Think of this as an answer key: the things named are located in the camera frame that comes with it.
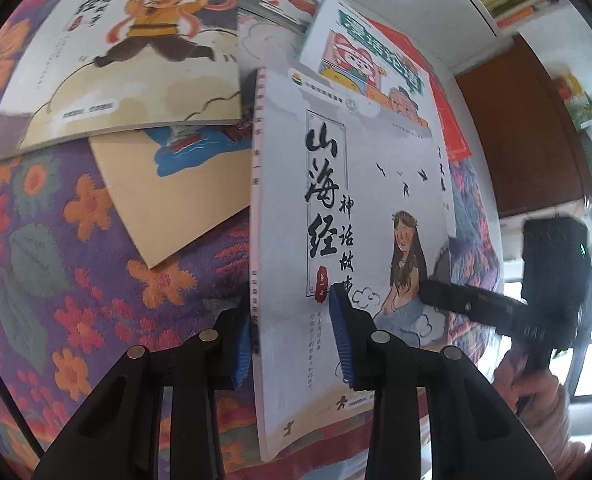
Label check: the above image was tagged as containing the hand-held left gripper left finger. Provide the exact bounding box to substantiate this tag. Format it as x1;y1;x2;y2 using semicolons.
31;305;257;480

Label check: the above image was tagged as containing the tan ship-cover book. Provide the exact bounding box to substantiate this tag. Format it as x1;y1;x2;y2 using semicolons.
88;122;257;271

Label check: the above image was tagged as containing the floral blanket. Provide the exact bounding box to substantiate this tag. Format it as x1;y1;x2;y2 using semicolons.
0;0;506;480

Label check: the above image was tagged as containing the white long-haired woman book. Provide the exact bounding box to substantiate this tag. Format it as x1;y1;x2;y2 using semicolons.
248;65;459;463

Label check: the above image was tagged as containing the person's right hand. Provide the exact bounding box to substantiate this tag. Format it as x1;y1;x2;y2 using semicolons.
493;345;566;421

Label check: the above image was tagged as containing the red cover book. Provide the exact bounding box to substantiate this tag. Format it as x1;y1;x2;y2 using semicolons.
366;15;474;163

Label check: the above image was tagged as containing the brown wooden cabinet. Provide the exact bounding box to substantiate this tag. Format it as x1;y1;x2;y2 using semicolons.
456;35;592;218

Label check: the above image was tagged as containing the white running man book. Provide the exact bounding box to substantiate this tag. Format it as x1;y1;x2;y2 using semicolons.
0;0;247;161

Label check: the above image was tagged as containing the person's right forearm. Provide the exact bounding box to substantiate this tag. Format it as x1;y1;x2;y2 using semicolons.
518;385;586;478

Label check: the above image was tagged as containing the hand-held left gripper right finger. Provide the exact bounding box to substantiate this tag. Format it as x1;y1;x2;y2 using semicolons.
329;284;559;480

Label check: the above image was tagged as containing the red and yellow packet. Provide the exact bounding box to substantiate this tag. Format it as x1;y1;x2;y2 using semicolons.
550;72;584;103

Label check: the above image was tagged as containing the white yellow-robed man book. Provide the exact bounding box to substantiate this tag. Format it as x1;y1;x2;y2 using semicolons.
432;127;459;241

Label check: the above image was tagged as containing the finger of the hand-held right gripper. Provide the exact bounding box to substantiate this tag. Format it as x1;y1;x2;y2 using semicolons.
418;279;526;333

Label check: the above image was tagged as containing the white bookshelf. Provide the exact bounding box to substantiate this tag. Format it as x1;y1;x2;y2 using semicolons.
376;0;576;81

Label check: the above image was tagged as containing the cartoon old man book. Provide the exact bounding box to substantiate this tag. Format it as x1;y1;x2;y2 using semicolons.
296;0;434;128

